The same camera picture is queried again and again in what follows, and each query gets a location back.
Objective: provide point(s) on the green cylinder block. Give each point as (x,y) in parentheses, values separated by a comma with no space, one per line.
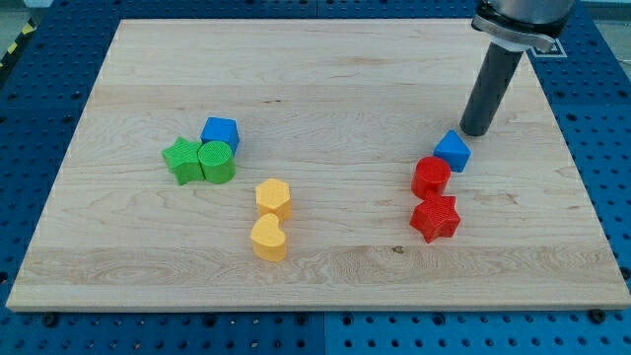
(217,162)

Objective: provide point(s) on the light wooden board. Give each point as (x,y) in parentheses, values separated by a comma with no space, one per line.
(341,110)

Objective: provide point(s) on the yellow heart block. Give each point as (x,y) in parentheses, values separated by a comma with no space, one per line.
(268,240)

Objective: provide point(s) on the red star block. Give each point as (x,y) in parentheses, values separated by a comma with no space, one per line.
(435,217)

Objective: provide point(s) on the blue triangle block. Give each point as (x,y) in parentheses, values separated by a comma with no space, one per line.
(454,151)

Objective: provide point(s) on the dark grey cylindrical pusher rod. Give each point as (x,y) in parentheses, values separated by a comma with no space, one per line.
(494,77)

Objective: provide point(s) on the yellow hexagon block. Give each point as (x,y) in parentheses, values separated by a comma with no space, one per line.
(273,196)

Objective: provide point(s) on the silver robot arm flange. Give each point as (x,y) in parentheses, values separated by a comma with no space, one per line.
(519,25)

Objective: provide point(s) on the green star block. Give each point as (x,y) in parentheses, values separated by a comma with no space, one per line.
(182,161)

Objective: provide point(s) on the red cylinder block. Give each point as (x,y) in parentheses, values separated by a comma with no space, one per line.
(431,174)

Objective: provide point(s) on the blue cube block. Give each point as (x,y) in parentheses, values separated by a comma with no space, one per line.
(221,129)

